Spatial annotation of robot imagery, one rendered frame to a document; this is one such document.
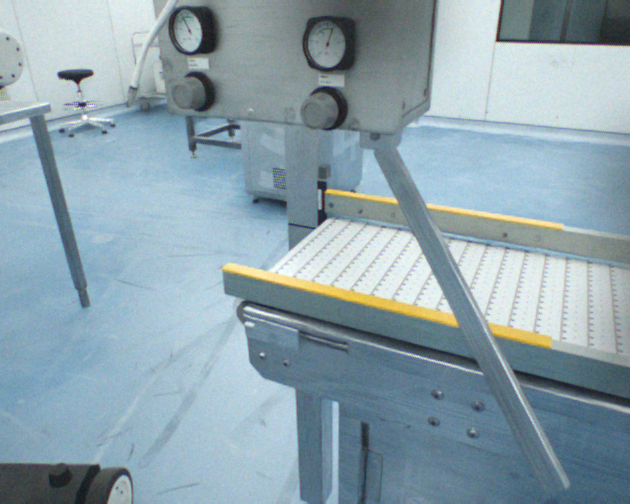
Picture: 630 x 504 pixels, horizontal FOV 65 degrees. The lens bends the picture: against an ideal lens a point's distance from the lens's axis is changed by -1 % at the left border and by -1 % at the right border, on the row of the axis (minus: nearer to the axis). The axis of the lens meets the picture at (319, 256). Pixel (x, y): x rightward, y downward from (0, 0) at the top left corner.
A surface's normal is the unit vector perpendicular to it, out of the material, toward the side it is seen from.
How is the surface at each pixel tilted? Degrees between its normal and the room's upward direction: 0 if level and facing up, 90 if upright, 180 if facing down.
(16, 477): 0
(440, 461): 90
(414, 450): 90
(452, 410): 90
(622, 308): 0
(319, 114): 90
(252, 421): 0
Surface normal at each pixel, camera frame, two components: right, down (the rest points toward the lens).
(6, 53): 0.94, 0.26
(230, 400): -0.01, -0.89
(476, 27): -0.46, 0.41
